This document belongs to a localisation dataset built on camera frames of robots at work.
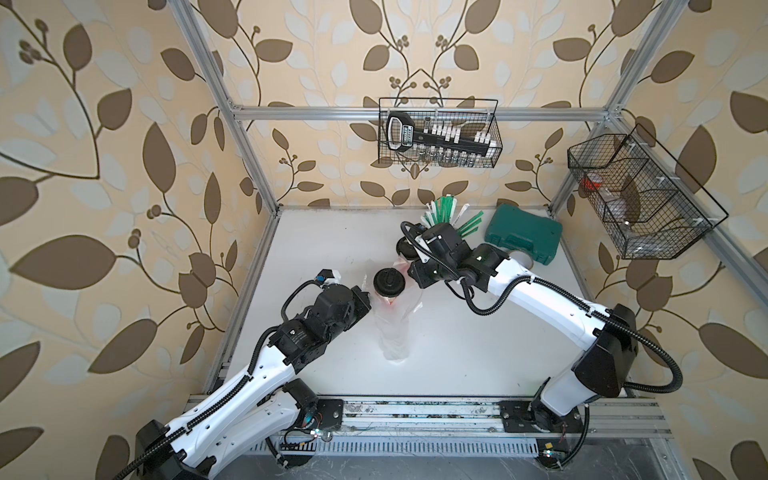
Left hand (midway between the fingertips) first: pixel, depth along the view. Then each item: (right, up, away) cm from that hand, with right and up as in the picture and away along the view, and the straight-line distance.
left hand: (371, 291), depth 75 cm
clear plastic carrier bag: (+6, -9, +10) cm, 14 cm away
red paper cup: (+4, +1, +4) cm, 6 cm away
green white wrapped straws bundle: (+22, +23, +22) cm, 39 cm away
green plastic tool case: (+52, +17, +35) cm, 64 cm away
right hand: (+11, +5, +4) cm, 13 cm away
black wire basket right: (+70, +21, -2) cm, 73 cm away
